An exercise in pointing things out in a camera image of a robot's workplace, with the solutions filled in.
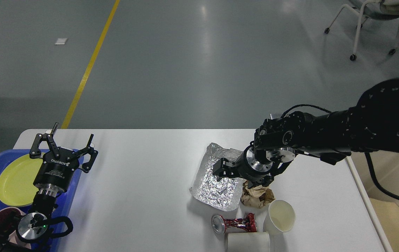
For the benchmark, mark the beige plastic bin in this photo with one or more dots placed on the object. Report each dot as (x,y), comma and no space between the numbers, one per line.
(386,169)

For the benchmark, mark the left metal floor plate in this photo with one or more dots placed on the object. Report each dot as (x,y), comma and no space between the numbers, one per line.
(276,115)

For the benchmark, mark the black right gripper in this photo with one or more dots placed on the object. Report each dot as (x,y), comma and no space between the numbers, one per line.
(252,165)

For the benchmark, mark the yellow plastic plate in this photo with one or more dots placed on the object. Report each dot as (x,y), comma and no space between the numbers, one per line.
(16,182)

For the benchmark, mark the crumpled brown paper ball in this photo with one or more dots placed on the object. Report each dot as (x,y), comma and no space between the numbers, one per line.
(258,197)

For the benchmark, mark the upright white paper cup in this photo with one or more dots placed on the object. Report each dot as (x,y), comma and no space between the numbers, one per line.
(280,217)

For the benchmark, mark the lying white paper cup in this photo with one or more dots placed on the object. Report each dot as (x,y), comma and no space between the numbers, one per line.
(248,242)

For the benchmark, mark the white framed office chair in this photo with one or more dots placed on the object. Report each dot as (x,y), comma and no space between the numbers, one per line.
(382,10)

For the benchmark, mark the crushed red soda can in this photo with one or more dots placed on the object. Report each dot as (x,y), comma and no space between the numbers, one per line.
(220,225)

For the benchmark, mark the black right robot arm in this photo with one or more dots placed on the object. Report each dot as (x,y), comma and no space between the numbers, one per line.
(372,125)

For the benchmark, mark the aluminium foil tray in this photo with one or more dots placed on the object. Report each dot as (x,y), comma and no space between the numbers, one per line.
(223,195)

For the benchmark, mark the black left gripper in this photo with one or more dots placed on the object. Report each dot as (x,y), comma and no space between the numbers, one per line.
(55,171)

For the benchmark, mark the pink mug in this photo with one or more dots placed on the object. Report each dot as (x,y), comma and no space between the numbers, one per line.
(11,235)

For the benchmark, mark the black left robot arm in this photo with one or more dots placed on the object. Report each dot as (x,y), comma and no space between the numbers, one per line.
(38,226)

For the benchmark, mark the white floor marker tag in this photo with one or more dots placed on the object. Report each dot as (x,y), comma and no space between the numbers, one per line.
(61,41)

